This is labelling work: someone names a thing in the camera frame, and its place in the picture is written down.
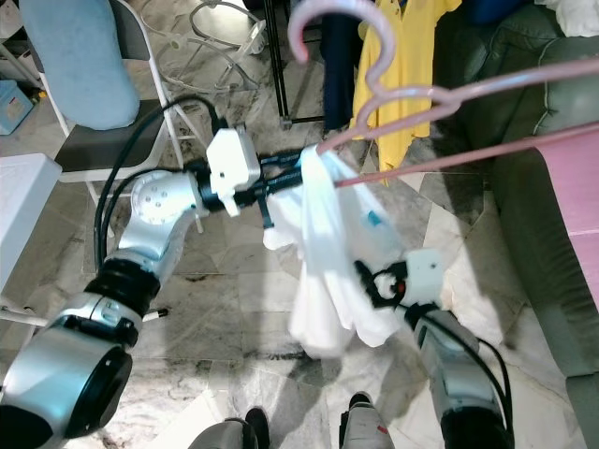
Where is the white garment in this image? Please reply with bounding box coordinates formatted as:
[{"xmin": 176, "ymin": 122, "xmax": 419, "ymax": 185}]
[{"xmin": 261, "ymin": 141, "xmax": 410, "ymax": 361}]

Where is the blue plastic basket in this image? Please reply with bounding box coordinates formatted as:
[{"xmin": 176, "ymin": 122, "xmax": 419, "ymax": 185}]
[{"xmin": 0, "ymin": 80, "xmax": 22, "ymax": 136}]

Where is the white grey folding chair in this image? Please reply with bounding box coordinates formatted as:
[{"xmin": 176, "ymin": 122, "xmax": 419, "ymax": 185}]
[{"xmin": 18, "ymin": 0, "xmax": 218, "ymax": 237}]

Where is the white tubular frame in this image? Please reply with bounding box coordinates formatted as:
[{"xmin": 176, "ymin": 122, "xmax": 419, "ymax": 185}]
[{"xmin": 167, "ymin": 0, "xmax": 270, "ymax": 92}]

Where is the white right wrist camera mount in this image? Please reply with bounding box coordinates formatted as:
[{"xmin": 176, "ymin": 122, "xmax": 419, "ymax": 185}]
[{"xmin": 400, "ymin": 247, "xmax": 447, "ymax": 310}]

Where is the light blue cushion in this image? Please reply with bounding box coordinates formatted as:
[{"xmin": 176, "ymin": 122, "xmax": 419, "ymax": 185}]
[{"xmin": 18, "ymin": 0, "xmax": 142, "ymax": 133}]

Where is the robot leg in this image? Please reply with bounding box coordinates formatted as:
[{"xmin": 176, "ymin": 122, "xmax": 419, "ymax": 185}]
[
  {"xmin": 336, "ymin": 393, "xmax": 396, "ymax": 449},
  {"xmin": 195, "ymin": 407, "xmax": 270, "ymax": 449}
]

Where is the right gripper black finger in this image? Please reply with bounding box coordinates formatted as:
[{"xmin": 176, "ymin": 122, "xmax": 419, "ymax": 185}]
[{"xmin": 354, "ymin": 263, "xmax": 381, "ymax": 310}]

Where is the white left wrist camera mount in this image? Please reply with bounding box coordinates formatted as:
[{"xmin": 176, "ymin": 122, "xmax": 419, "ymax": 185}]
[{"xmin": 205, "ymin": 125, "xmax": 264, "ymax": 219}]

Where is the navy garment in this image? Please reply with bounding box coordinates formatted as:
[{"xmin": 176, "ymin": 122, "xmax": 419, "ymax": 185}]
[{"xmin": 319, "ymin": 0, "xmax": 382, "ymax": 134}]

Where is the right robot leg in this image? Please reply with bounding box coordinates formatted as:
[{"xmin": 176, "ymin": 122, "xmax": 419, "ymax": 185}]
[{"xmin": 336, "ymin": 393, "xmax": 396, "ymax": 449}]

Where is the left robot leg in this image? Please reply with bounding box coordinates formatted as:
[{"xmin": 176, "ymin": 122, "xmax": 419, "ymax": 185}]
[{"xmin": 195, "ymin": 407, "xmax": 270, "ymax": 449}]

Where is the white cloth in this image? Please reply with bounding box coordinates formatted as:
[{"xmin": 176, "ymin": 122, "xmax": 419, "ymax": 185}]
[{"xmin": 536, "ymin": 0, "xmax": 599, "ymax": 40}]

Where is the yellow garment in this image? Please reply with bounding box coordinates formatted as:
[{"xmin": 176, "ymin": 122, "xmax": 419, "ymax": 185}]
[{"xmin": 350, "ymin": 0, "xmax": 466, "ymax": 172}]

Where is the pink cloth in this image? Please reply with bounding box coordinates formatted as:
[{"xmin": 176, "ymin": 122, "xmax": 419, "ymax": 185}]
[{"xmin": 532, "ymin": 129, "xmax": 599, "ymax": 283}]

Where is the pink plastic clothes hanger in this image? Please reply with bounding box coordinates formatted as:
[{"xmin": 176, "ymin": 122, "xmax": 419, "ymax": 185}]
[{"xmin": 285, "ymin": 0, "xmax": 599, "ymax": 190}]

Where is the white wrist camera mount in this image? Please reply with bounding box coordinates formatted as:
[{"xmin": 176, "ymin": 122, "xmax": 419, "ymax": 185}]
[
  {"xmin": 400, "ymin": 247, "xmax": 447, "ymax": 310},
  {"xmin": 205, "ymin": 125, "xmax": 264, "ymax": 219}
]

